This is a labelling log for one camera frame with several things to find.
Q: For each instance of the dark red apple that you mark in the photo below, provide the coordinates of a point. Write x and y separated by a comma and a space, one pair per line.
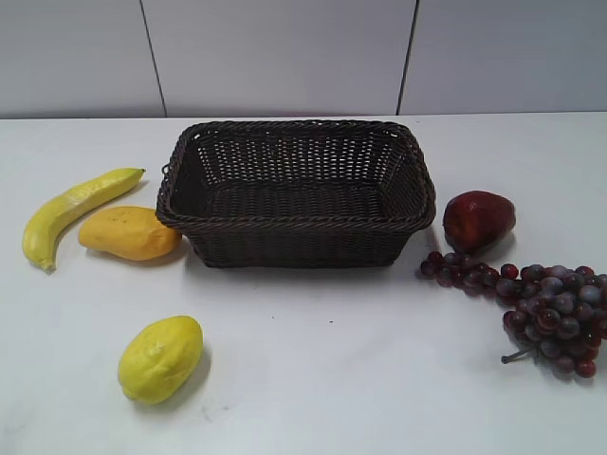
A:
474, 221

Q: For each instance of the dark woven plastic basket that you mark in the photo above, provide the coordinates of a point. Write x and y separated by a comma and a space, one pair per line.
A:
303, 193

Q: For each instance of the orange yellow mango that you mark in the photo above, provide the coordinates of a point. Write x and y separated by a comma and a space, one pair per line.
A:
129, 232

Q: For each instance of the yellow lemon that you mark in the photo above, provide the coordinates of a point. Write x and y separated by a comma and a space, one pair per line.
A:
160, 359

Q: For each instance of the purple red grape bunch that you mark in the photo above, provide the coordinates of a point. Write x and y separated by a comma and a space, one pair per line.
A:
554, 314

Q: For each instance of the yellow banana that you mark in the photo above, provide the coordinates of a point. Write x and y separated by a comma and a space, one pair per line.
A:
44, 229

